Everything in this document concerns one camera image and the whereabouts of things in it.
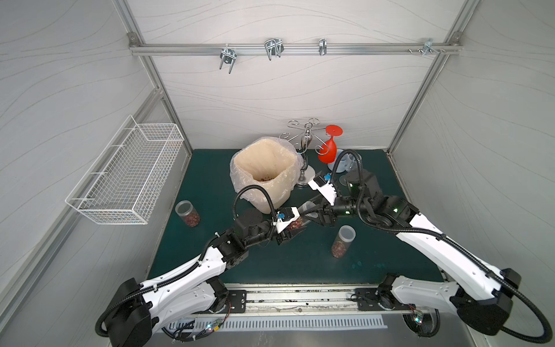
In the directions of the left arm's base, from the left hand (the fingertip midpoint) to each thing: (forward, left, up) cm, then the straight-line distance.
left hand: (297, 218), depth 69 cm
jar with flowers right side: (-3, -17, -7) cm, 18 cm away
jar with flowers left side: (+10, +45, -13) cm, 48 cm away
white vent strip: (-26, +5, -24) cm, 36 cm away
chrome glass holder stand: (+36, -5, +6) cm, 37 cm away
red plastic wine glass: (+42, -16, -11) cm, 46 cm away
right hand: (0, -2, +6) cm, 6 cm away
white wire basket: (+8, +56, +8) cm, 57 cm away
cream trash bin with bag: (+32, +10, -9) cm, 34 cm away
